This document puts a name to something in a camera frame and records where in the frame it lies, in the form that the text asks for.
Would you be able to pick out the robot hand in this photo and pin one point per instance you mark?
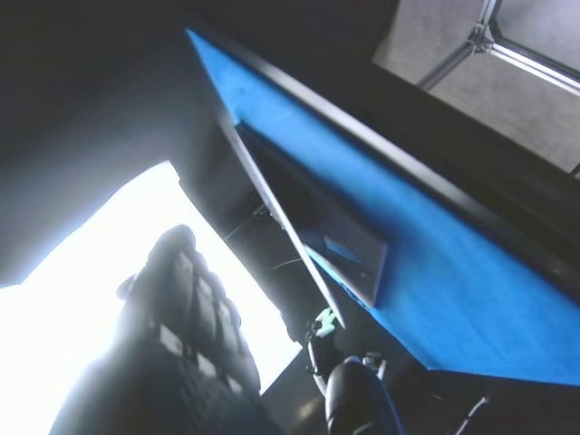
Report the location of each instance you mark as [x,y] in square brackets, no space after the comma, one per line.
[181,344]

